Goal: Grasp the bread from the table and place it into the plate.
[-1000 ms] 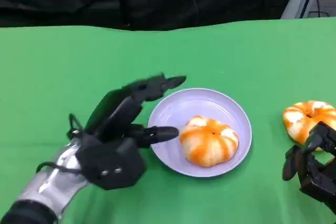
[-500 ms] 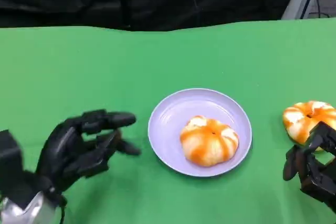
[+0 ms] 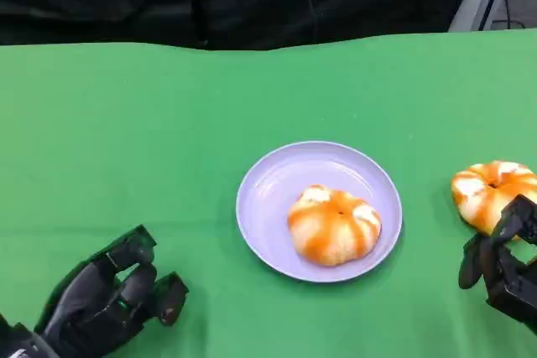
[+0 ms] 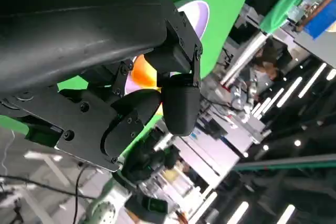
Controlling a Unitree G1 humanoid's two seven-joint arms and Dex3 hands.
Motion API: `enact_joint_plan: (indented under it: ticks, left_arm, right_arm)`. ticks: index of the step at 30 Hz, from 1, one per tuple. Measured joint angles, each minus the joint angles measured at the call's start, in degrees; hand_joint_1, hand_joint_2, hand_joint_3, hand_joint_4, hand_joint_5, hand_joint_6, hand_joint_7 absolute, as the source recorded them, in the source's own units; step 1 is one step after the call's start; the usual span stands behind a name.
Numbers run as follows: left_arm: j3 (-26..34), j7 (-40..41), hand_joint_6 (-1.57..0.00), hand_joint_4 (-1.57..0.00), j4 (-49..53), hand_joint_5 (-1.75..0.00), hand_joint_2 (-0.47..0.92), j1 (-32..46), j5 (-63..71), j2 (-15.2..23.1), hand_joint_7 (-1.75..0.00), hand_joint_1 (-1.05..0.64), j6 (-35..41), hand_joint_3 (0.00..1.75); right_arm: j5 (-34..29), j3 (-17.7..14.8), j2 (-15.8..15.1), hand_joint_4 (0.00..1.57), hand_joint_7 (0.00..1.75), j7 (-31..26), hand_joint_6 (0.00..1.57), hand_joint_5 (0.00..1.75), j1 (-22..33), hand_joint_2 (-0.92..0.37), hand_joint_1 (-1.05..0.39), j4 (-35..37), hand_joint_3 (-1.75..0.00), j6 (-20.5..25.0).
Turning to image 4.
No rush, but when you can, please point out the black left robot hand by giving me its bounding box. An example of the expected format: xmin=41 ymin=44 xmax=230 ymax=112
xmin=0 ymin=0 xmax=203 ymax=173

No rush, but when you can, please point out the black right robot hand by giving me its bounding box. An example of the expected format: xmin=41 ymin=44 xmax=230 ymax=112
xmin=121 ymin=135 xmax=184 ymax=184

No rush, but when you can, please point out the orange white toy bread roll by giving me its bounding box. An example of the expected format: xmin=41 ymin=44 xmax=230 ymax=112
xmin=130 ymin=54 xmax=163 ymax=116

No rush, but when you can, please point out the lilac plate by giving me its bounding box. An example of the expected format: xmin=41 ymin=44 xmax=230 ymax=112
xmin=123 ymin=0 xmax=211 ymax=96

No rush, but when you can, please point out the green table cloth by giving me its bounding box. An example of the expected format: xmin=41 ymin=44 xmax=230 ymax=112
xmin=0 ymin=0 xmax=257 ymax=158

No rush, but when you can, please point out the person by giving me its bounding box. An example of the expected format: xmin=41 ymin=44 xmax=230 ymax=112
xmin=246 ymin=37 xmax=293 ymax=109

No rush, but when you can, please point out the green workshop table cover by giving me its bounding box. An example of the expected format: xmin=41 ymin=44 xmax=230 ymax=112
xmin=259 ymin=0 xmax=330 ymax=35

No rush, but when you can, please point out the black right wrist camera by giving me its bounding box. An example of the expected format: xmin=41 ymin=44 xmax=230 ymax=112
xmin=124 ymin=194 xmax=169 ymax=221

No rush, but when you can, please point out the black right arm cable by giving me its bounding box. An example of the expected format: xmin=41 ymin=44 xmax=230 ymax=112
xmin=73 ymin=165 xmax=90 ymax=224

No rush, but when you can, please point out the silver metal post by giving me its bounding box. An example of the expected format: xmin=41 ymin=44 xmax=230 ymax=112
xmin=222 ymin=34 xmax=266 ymax=85

